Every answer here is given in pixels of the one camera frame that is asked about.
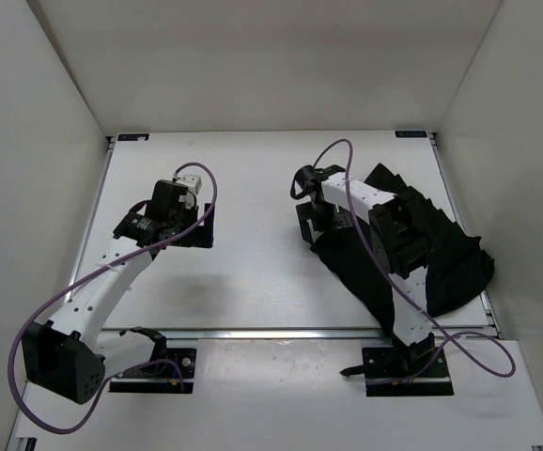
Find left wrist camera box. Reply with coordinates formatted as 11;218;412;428
176;174;202;196

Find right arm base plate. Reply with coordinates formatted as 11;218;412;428
340;347;455;397

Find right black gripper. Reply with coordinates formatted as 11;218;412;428
297;201;351;245

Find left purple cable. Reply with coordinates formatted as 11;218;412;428
7;162;220;433

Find purple cable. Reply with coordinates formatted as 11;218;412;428
7;162;220;433
312;138;517;386

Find black pleated skirt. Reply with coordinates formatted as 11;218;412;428
309;162;496;337

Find right blue corner label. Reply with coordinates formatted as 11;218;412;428
395;130;428;139

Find left blue corner label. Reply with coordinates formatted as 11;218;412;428
116;133;149;142

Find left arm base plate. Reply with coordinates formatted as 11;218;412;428
108;340;197;395

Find aluminium table rail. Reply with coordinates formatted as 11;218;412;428
101;328;498;341

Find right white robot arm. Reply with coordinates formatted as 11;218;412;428
290;165;434;377

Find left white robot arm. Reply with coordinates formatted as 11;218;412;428
21;175;213;405

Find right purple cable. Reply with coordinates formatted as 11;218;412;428
312;138;517;386

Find blue corner label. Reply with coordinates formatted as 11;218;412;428
116;133;149;142
395;130;428;139

